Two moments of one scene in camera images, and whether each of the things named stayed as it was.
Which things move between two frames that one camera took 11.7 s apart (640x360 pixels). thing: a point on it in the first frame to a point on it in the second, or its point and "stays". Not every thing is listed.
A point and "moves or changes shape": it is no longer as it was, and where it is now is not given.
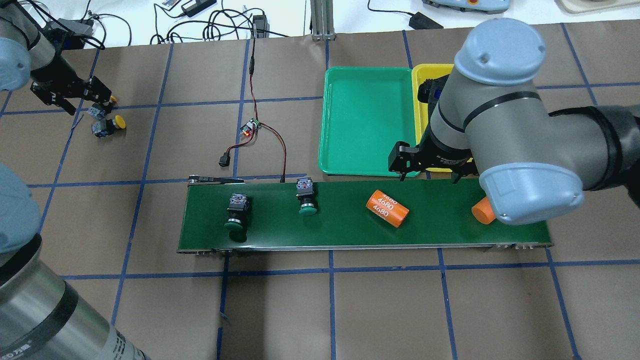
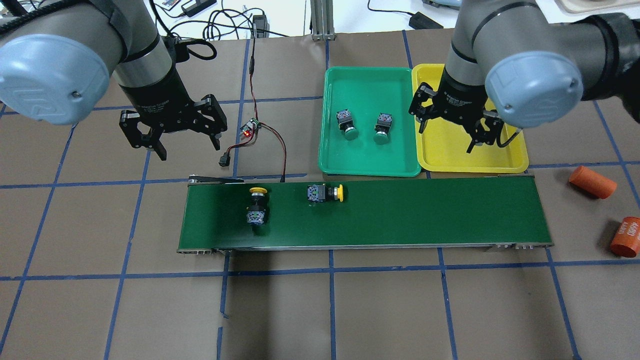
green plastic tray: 363,110 stays
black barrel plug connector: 224,160 stays
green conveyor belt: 220,215 stays
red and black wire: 251,73 stays
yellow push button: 105,127 to 320,192
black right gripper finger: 456,177 to 481,135
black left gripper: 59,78 to 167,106
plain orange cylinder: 483,211 moves or changes shape
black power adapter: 419,21 stays
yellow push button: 98,110 to 255,215
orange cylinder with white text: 387,208 to 626,241
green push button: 305,189 to 345,123
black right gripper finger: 403,159 to 424,93
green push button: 237,218 to 382,128
